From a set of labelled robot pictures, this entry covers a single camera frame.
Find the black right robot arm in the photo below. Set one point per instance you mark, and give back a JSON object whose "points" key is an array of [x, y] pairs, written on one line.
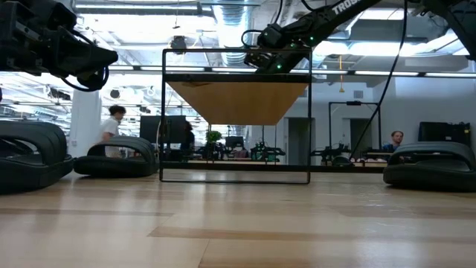
{"points": [[327, 16]]}

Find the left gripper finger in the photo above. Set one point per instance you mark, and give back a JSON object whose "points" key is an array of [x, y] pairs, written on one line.
{"points": [[96, 59]]}

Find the black metal table frame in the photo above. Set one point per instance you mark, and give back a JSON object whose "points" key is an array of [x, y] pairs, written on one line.
{"points": [[334, 168]]}

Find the black background monitor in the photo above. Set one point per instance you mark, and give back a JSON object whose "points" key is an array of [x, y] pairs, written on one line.
{"points": [[152, 128]]}

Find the black background robot arm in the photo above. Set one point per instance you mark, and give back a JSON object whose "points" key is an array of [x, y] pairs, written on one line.
{"points": [[266, 152], [331, 152]]}

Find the black ceiling speaker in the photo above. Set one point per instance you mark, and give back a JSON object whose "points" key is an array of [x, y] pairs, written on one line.
{"points": [[178, 42]]}

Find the black background stand frame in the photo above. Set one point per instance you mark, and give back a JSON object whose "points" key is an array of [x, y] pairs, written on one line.
{"points": [[353, 103]]}

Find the small background green plant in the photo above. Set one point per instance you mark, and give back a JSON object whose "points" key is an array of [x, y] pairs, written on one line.
{"points": [[213, 136]]}

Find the silver ceiling duct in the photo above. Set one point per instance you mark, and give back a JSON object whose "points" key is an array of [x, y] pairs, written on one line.
{"points": [[232, 22]]}

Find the long ceiling light strip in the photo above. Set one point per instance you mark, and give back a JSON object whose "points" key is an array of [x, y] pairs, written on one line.
{"points": [[186, 69]]}

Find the white building column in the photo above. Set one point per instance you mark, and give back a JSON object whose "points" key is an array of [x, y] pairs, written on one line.
{"points": [[85, 119]]}

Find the wooden shelf with black frame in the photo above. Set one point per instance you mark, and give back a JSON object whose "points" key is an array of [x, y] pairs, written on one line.
{"points": [[238, 100]]}

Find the black equipment case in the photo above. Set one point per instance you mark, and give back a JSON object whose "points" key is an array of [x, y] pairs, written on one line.
{"points": [[442, 132]]}

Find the black rubber slide sandal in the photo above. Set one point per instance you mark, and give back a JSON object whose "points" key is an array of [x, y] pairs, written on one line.
{"points": [[33, 175], [111, 167], [427, 178]]}

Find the person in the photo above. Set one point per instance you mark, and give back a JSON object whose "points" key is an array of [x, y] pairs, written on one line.
{"points": [[396, 138], [111, 128]]}

